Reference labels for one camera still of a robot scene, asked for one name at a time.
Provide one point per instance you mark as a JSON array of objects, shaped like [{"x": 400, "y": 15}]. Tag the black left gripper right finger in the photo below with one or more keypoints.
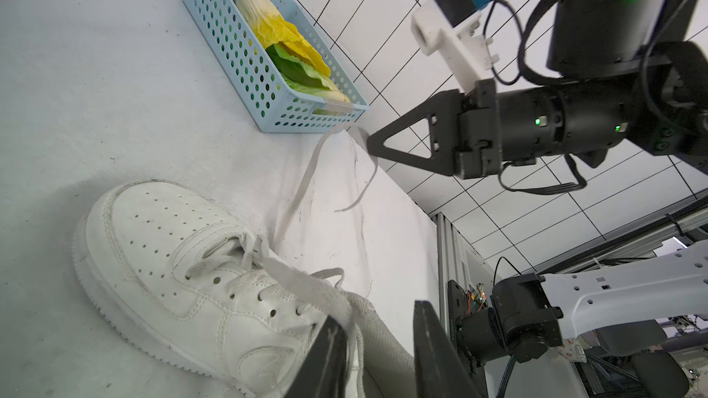
[{"x": 438, "y": 369}]

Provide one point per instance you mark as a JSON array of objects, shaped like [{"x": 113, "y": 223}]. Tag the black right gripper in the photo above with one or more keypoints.
[{"x": 471, "y": 123}]

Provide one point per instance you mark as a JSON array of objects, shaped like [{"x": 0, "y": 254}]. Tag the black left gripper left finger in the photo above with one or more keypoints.
[{"x": 323, "y": 373}]

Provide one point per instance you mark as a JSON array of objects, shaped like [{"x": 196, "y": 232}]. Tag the white sneaker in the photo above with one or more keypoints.
[{"x": 186, "y": 282}]

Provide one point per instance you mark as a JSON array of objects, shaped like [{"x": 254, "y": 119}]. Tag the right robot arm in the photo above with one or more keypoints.
[{"x": 620, "y": 70}]

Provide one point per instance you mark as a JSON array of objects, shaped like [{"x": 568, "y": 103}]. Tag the green lettuce toy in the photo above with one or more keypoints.
[{"x": 303, "y": 77}]

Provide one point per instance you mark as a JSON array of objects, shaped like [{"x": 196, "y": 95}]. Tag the light blue plastic basket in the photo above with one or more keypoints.
[{"x": 272, "y": 99}]

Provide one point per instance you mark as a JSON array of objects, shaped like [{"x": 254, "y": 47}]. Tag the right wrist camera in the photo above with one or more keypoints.
[{"x": 453, "y": 29}]

